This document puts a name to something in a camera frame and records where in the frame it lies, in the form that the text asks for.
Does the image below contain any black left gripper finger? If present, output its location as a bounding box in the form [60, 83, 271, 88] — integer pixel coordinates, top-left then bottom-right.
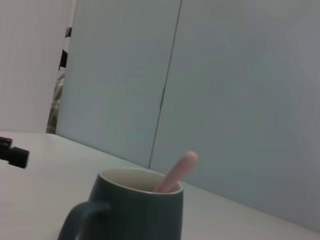
[0, 136, 30, 169]

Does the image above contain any dark grey ceramic mug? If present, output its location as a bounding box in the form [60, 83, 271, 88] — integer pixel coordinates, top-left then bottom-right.
[57, 167, 184, 240]

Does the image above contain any pink handled metal spoon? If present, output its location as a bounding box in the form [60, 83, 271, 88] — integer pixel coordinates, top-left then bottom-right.
[153, 150, 200, 194]

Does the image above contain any olive patterned background fabric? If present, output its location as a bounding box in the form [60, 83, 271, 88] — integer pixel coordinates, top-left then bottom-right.
[45, 70, 67, 134]

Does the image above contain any black white background object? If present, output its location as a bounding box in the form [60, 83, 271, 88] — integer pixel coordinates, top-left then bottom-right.
[58, 26, 73, 71]

